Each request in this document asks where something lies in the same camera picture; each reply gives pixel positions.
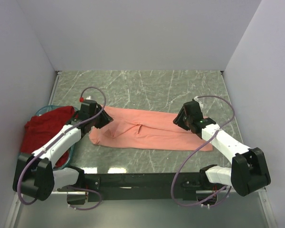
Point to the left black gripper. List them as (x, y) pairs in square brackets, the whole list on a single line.
[(106, 118)]

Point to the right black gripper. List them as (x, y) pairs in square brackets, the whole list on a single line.
[(178, 119)]

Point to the salmon pink t shirt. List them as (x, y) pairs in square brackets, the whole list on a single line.
[(141, 129)]

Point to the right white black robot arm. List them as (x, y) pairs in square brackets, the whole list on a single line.
[(248, 172)]

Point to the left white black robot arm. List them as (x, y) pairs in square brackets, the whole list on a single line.
[(36, 176)]

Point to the red t shirt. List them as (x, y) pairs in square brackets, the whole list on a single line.
[(44, 125)]

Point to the black base crossbar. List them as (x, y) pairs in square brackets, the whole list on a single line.
[(147, 186)]

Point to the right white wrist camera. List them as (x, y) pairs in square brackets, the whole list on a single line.
[(196, 98)]

